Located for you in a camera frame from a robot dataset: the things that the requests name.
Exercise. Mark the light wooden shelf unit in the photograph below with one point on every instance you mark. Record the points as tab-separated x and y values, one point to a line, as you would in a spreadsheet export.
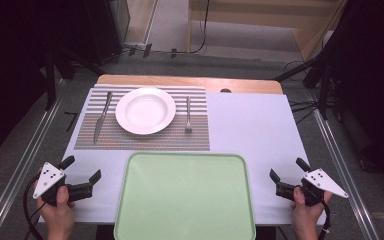
310	36

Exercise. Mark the light green plastic tray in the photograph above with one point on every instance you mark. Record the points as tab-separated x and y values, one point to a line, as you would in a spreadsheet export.
185	196

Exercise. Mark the black cabinet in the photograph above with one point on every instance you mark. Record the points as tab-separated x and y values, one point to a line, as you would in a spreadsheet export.
103	30

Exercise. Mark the aluminium floor rail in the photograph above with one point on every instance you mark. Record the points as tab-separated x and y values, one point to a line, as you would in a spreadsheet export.
343	173
23	166

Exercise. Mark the wooden table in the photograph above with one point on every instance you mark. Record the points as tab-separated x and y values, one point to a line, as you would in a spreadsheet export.
246	85

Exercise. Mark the person's right hand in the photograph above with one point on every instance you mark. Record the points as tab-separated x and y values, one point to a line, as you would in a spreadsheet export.
306	220

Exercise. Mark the silver fork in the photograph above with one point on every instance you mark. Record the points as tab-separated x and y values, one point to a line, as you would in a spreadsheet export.
188	113

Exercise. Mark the silver table knife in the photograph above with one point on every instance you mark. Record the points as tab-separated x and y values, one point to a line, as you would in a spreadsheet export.
102	117

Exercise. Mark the white deep plate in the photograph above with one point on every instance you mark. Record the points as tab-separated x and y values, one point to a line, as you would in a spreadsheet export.
145	110

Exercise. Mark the dark curtain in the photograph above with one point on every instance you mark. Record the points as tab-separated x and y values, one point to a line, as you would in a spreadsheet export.
10	66
373	83

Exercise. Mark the striped woven placemat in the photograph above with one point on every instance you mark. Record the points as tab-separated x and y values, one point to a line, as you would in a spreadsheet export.
146	142

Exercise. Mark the black metal stand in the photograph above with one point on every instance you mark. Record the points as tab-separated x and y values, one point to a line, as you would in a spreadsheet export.
323	86
50	83

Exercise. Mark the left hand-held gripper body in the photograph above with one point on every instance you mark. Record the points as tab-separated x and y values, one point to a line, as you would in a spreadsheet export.
48	178

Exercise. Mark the person's left hand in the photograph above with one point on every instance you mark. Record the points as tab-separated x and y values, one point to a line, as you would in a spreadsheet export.
60	218

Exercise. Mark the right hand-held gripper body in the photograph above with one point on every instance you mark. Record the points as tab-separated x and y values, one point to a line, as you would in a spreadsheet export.
323	183

